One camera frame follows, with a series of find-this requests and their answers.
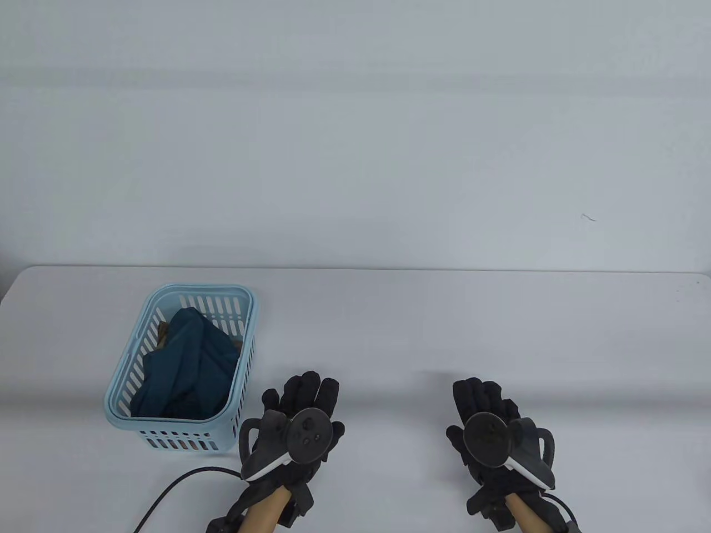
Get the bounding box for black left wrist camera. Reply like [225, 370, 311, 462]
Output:
[278, 482, 315, 528]

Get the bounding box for black cable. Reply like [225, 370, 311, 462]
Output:
[132, 467, 246, 533]

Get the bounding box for dark grey hand controller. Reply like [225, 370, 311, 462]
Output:
[239, 408, 334, 481]
[463, 413, 557, 491]

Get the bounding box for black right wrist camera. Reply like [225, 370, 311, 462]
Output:
[482, 500, 514, 531]

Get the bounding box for dark teal shorts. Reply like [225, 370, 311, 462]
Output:
[131, 307, 242, 419]

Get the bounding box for person's right hand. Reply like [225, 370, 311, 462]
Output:
[446, 378, 556, 517]

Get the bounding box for dark grey left hand controller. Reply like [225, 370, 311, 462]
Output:
[239, 408, 334, 481]

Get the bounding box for person's left hand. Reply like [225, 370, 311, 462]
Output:
[239, 373, 346, 500]

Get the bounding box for dark grey right hand controller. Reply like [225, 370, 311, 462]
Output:
[463, 413, 557, 491]

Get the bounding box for light blue plastic basket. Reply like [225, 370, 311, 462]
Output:
[104, 284, 259, 452]

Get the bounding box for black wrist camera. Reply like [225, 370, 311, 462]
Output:
[482, 500, 514, 531]
[278, 482, 315, 528]

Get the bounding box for person's right forearm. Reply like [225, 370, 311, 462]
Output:
[504, 493, 549, 533]

